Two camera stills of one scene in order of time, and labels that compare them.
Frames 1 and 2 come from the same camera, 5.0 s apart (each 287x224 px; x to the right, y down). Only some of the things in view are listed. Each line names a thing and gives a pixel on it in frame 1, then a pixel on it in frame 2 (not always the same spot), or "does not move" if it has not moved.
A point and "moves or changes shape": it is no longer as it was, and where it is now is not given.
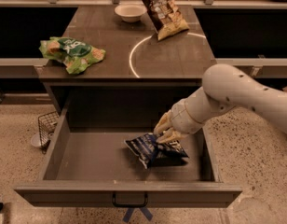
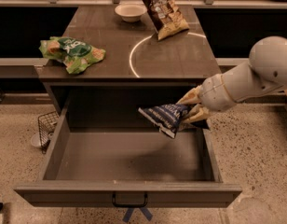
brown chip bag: (165, 14) does not move
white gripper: (182, 116) -> (212, 94)
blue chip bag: (151, 151) moves or changes shape
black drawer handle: (144, 204) does not move
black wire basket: (47, 123) does not move
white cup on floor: (35, 140) does not move
